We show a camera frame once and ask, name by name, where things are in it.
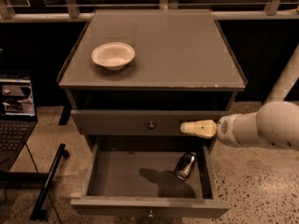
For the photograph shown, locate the black laptop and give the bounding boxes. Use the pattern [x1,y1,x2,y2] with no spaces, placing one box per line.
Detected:
[0,70,37,171]

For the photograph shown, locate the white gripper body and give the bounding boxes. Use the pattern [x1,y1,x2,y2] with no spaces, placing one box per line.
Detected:
[216,114,241,147]

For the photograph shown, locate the grey drawer cabinet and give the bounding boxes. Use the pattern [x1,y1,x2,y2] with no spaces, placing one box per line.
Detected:
[57,8,249,218]

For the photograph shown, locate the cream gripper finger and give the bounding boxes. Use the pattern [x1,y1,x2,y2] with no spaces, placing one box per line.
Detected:
[180,119,217,139]

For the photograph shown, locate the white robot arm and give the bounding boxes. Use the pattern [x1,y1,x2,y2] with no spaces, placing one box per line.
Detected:
[180,46,299,151]

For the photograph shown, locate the open grey middle drawer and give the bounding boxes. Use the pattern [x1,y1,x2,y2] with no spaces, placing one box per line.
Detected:
[71,136,229,218]

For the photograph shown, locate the shiny orange soda can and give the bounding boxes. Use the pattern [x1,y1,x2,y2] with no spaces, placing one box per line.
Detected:
[174,152,196,181]

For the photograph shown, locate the white paper bowl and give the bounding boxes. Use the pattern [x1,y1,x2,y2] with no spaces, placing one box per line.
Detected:
[91,42,135,71]

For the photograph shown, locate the metal window railing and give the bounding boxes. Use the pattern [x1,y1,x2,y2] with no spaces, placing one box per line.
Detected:
[0,0,299,22]

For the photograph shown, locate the closed grey top drawer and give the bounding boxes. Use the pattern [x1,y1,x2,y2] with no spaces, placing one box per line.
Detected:
[71,109,227,136]

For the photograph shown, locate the top drawer knob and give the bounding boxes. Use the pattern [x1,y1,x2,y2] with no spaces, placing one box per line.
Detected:
[148,121,155,130]

